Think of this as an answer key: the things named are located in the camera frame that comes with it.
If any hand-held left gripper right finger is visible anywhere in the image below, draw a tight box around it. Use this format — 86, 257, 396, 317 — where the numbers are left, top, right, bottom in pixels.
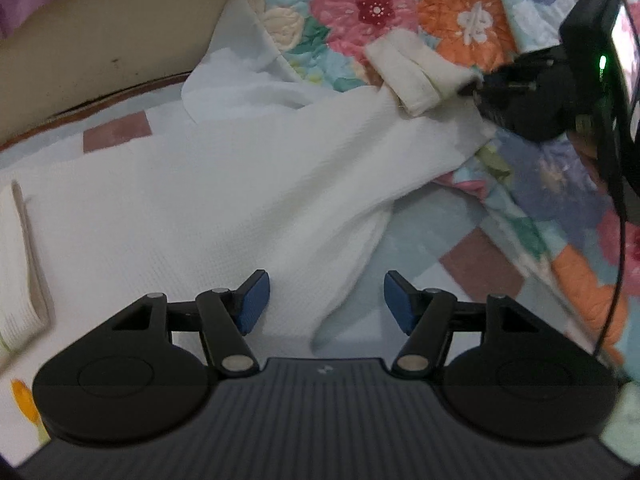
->
383, 269, 542, 376

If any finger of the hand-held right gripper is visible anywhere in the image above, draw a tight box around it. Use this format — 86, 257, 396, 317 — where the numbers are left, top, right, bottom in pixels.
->
471, 92, 510, 128
456, 45, 567, 97

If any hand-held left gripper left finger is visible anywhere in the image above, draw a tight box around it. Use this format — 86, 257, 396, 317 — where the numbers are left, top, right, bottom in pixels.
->
111, 269, 272, 375

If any cream garment with green trim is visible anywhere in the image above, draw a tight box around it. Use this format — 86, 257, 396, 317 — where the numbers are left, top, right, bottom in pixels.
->
0, 30, 496, 361

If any cartoon dog rug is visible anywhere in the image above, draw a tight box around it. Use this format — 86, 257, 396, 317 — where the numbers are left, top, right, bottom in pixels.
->
0, 77, 601, 361

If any floral quilt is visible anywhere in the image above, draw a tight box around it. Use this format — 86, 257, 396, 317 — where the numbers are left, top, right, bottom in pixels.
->
182, 0, 640, 376

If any white cloth with orange print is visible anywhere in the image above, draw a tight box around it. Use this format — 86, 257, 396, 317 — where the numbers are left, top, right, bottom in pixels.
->
0, 350, 51, 466

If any beige bed base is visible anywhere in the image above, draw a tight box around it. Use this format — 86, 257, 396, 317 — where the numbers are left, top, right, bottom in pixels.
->
0, 0, 246, 146

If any black cable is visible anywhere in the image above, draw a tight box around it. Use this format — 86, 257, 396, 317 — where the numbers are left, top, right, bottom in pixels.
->
594, 175, 630, 358

